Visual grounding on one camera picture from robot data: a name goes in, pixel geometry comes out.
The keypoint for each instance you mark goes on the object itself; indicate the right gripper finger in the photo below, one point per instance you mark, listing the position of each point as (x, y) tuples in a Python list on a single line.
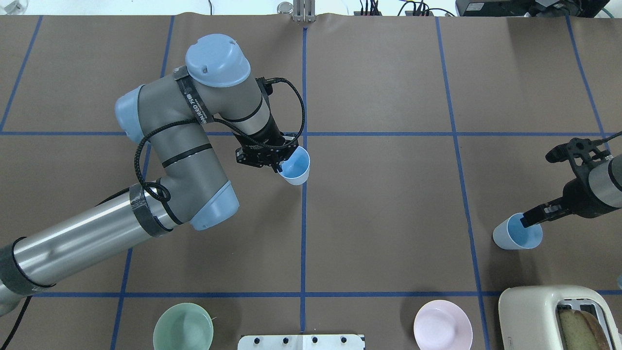
[(543, 213)]

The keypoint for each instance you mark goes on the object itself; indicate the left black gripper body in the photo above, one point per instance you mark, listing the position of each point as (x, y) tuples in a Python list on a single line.
[(268, 134)]

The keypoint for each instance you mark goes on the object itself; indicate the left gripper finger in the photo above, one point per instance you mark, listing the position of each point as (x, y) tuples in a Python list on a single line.
[(281, 155)]

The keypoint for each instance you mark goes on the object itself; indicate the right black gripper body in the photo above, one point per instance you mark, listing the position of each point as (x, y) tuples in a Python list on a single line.
[(581, 194)]

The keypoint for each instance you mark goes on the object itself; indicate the light blue cup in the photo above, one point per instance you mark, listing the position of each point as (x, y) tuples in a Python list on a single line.
[(512, 235), (296, 169)]

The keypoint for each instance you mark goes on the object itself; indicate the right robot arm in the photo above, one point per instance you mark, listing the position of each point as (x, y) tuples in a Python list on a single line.
[(605, 184)]

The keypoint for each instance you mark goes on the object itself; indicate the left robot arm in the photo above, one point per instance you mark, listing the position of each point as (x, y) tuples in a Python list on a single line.
[(179, 177)]

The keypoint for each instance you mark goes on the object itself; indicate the cream toaster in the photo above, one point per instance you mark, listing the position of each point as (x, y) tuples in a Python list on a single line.
[(528, 315)]

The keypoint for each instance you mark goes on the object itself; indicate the bread slice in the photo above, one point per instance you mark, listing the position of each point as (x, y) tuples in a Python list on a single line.
[(581, 331)]

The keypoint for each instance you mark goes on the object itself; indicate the pink bowl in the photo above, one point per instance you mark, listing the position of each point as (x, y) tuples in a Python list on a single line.
[(442, 325)]

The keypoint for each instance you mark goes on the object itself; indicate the green bowl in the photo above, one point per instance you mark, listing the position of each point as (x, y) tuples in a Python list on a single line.
[(184, 326)]

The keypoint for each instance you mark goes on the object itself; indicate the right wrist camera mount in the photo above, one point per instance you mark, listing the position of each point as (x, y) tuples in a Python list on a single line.
[(583, 155)]

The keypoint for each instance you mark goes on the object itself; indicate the aluminium frame post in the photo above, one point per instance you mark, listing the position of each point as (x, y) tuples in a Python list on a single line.
[(304, 11)]

